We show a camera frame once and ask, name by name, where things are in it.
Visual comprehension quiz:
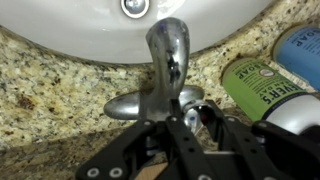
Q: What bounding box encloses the chrome sink drain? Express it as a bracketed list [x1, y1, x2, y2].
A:
[120, 0, 150, 19]

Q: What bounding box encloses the green label soap bottle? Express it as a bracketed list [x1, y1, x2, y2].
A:
[221, 58, 320, 134]

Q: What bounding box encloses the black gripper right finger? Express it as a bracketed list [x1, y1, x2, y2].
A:
[196, 99, 320, 180]

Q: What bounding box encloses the blue label soap bottle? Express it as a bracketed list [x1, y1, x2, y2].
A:
[272, 25, 320, 91]

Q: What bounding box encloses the white oval sink basin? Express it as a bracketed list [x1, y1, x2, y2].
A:
[0, 0, 274, 63]

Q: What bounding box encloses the chrome faucet tap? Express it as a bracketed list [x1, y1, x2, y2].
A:
[103, 17, 204, 133]

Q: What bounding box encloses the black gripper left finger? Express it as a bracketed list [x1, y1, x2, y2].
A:
[75, 100, 214, 180]

